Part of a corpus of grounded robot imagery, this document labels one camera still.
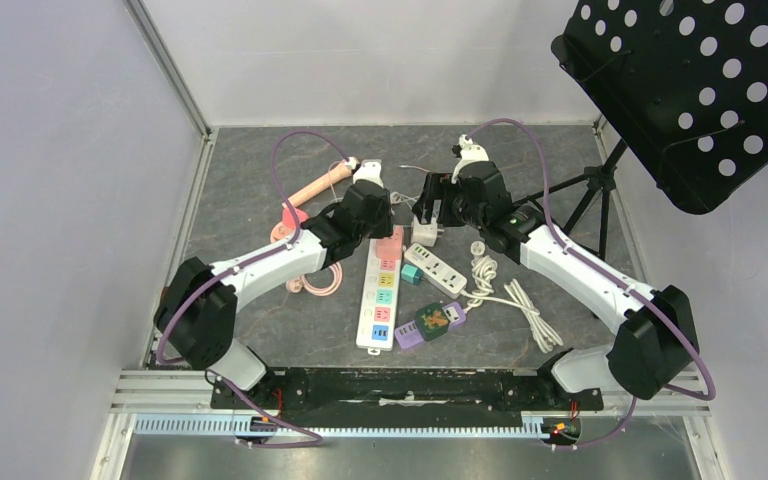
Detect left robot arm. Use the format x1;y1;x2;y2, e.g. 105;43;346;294
154;180;393;408

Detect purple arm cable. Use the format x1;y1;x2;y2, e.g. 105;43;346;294
466;118;718;452
155;130;359;450

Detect purple power strip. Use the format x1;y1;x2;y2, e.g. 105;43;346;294
395;302;467;350

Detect white multicolour power strip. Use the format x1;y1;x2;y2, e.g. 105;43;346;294
355;239;402;356

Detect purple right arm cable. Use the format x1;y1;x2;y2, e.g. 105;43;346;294
466;118;718;452

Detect dark green cube adapter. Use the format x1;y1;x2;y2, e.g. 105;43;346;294
415;302;450;342

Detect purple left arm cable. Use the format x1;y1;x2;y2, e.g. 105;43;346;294
155;130;359;450

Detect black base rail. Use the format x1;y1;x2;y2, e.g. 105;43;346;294
247;367;604;428

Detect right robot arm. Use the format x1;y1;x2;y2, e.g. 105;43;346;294
412;161;698;408

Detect teal usb charger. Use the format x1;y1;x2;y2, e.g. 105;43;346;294
400;264;424;285

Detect pink coiled hub cable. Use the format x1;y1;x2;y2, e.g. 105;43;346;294
285;261;345;297

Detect white usb power strip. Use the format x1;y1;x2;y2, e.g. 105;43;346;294
403;243;467;299

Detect coral plug adapter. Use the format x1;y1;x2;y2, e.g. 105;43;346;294
281;206;309;229

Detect pink cube socket adapter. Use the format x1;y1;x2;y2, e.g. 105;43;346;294
375;225;404;261

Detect white power strip cable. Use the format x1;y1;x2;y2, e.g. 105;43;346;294
460;240;565;354

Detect round pink socket hub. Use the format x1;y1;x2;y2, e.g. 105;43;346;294
269;221;297;243

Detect white cube adapter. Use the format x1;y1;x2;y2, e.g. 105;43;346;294
411;221;444;248

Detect black music stand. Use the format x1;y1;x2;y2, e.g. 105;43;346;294
523;0;768;266

